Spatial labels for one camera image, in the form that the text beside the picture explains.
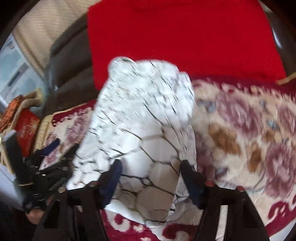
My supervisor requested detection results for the white crackle-pattern garment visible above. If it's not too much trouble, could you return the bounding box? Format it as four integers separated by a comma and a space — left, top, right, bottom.
67, 57, 196, 225

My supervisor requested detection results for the orange black patterned cloth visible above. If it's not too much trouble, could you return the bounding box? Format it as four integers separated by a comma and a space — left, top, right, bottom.
0, 95, 24, 133

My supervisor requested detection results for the beige padded jacket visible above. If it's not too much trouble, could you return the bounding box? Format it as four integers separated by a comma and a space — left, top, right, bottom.
0, 89, 45, 174

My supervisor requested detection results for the dark brown leather sofa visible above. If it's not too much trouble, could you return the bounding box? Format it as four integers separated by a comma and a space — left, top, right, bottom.
43, 15, 99, 115

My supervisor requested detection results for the floral red-bordered sofa blanket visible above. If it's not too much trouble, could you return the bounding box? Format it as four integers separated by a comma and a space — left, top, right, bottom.
43, 78, 295, 240

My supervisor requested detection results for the beige dotted curtain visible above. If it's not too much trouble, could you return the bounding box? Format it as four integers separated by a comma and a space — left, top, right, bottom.
12, 0, 98, 77

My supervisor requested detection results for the large red blanket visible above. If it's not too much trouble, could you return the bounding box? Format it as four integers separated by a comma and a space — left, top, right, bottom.
87, 0, 285, 89

